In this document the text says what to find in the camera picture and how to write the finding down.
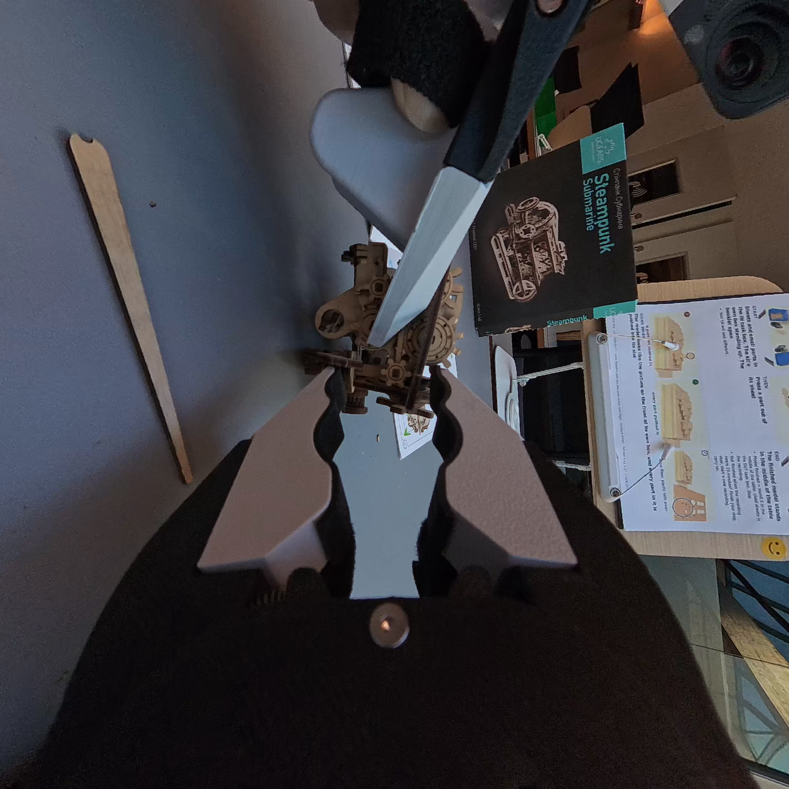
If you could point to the dark phone sign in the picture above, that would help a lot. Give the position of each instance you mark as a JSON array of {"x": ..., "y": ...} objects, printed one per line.
[{"x": 653, "y": 185}]

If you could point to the white flat base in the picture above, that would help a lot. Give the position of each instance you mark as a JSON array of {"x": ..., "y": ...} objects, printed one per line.
[{"x": 506, "y": 382}]

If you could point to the person's left hand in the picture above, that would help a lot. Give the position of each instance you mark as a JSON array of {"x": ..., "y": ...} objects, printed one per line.
[{"x": 425, "y": 114}]

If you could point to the wooden gear model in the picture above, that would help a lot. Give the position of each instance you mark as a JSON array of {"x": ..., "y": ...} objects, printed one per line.
[{"x": 382, "y": 363}]

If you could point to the green plastic bin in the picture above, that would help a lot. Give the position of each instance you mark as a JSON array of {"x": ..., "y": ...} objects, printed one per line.
[{"x": 545, "y": 105}]

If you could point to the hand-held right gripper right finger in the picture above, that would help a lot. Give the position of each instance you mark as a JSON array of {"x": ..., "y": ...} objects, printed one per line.
[{"x": 505, "y": 493}]

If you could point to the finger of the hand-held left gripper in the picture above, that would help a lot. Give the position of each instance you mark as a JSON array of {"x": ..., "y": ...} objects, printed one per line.
[
  {"x": 431, "y": 246},
  {"x": 388, "y": 209}
]

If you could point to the yellow smiley sticker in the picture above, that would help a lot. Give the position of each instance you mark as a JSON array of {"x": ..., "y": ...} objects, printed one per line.
[{"x": 773, "y": 548}]

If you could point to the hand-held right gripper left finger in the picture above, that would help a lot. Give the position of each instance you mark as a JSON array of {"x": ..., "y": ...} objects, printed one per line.
[{"x": 271, "y": 493}]

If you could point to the black model kit box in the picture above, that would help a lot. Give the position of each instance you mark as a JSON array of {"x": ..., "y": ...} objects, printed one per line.
[{"x": 542, "y": 246}]

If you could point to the thin wooden stick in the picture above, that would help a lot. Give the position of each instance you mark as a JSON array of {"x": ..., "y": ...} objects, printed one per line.
[{"x": 123, "y": 277}]

